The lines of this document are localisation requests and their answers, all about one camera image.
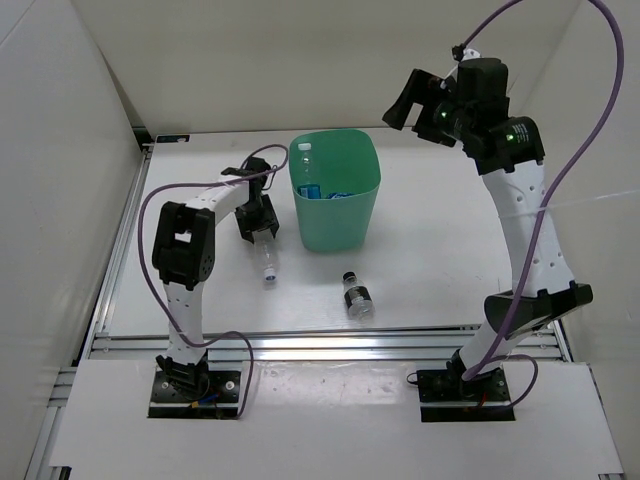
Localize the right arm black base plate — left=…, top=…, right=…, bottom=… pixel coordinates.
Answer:
left=407, top=368, right=515, bottom=423

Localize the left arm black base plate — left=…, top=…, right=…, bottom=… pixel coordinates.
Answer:
left=147, top=369, right=242, bottom=420

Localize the Aquarius blue label bottle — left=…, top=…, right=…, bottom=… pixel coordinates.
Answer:
left=297, top=142, right=322, bottom=200

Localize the green plastic bin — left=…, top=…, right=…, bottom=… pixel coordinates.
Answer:
left=289, top=129, right=381, bottom=253

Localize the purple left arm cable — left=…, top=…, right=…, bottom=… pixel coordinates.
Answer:
left=137, top=144, right=291, bottom=420

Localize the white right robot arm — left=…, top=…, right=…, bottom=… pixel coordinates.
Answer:
left=383, top=59, right=593, bottom=400

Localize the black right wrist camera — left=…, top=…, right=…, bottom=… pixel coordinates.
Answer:
left=455, top=58, right=509, bottom=103

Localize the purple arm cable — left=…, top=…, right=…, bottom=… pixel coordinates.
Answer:
left=452, top=0, right=629, bottom=414
left=137, top=144, right=291, bottom=420

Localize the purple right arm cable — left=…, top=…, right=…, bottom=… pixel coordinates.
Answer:
left=452, top=0, right=629, bottom=414

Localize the small black label bottle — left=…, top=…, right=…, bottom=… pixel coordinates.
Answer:
left=342, top=271, right=375, bottom=320

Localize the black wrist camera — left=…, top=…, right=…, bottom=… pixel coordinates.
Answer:
left=241, top=156, right=271, bottom=186
left=455, top=58, right=509, bottom=103

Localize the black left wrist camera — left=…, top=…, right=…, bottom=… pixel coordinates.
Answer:
left=241, top=156, right=271, bottom=186

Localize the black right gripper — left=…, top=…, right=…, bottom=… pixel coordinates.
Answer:
left=383, top=70, right=475, bottom=148

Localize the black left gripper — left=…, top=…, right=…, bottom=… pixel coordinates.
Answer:
left=234, top=194, right=279, bottom=243

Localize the aluminium table edge rail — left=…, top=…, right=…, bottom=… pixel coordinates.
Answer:
left=74, top=324, right=571, bottom=364

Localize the Pocari Sweat blue bottle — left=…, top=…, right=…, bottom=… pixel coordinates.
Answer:
left=326, top=192, right=356, bottom=200

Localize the clear unlabelled plastic bottle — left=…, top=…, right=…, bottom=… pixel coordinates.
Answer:
left=254, top=232, right=279, bottom=287

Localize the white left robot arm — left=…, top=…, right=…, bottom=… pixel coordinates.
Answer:
left=152, top=157, right=279, bottom=400

